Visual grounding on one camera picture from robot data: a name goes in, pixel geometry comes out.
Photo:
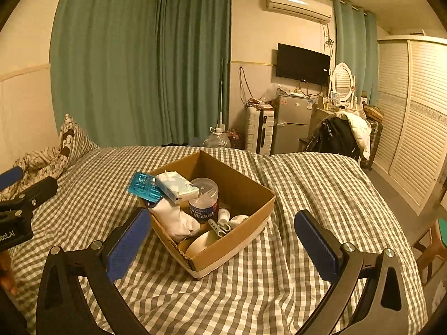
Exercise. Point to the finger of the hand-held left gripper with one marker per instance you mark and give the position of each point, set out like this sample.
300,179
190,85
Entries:
10,177
38,190

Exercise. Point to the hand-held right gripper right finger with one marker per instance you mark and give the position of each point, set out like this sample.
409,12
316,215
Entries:
316,244

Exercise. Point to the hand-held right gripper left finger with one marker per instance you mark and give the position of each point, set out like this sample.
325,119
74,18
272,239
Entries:
127,247

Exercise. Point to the white sock with dark opening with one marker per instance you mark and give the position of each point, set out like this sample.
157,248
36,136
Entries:
174,221

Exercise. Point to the blue blister pack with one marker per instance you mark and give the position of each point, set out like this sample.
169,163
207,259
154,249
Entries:
143,185

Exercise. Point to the beige tape roll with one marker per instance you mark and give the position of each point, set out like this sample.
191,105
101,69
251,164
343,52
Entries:
202,243

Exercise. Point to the white tissue pack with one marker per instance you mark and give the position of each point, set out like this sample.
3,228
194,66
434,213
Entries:
176,186

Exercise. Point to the small white sock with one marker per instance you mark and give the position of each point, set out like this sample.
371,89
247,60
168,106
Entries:
239,220

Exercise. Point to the clear floss pick tub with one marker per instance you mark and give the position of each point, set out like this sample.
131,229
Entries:
204,199

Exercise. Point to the brown cardboard box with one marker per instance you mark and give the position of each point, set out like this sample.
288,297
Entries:
241,188

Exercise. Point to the grey clip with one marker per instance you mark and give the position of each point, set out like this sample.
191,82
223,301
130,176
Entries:
220,228

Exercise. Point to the white cream tube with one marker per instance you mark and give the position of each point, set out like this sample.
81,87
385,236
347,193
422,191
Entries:
223,214

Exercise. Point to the person's left hand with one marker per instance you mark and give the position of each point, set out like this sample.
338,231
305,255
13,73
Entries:
7,272

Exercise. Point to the floral duvet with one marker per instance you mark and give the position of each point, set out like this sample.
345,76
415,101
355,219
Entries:
45,160

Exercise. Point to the black jacket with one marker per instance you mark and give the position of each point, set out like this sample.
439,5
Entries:
333,139

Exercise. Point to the wooden stool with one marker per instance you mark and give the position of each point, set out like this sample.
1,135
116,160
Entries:
431,247

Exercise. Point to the dark suitcase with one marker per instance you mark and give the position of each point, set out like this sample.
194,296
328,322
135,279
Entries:
374,143

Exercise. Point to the silver fridge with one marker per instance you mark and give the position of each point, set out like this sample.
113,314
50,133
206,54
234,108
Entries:
291,125

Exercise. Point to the white padded jacket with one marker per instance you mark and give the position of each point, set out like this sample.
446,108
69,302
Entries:
359,131

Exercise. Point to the white suitcase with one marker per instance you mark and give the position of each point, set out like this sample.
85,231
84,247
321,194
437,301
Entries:
258,131

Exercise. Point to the red patterned bag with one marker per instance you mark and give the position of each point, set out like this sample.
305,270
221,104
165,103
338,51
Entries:
235,139

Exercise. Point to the clear water bottle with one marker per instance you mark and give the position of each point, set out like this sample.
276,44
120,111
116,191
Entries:
217,140

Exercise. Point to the white louvred wardrobe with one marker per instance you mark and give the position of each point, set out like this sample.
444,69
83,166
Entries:
412,118

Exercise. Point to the white oval mirror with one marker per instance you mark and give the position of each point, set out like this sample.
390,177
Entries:
342,82

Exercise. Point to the dark green curtain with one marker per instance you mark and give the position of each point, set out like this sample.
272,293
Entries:
139,59

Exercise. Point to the light teal curtain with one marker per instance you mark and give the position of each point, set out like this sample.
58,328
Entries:
356,52

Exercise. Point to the white air conditioner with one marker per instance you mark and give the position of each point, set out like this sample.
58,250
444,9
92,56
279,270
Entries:
298,6

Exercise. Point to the black wall television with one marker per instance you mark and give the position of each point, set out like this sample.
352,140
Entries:
302,63

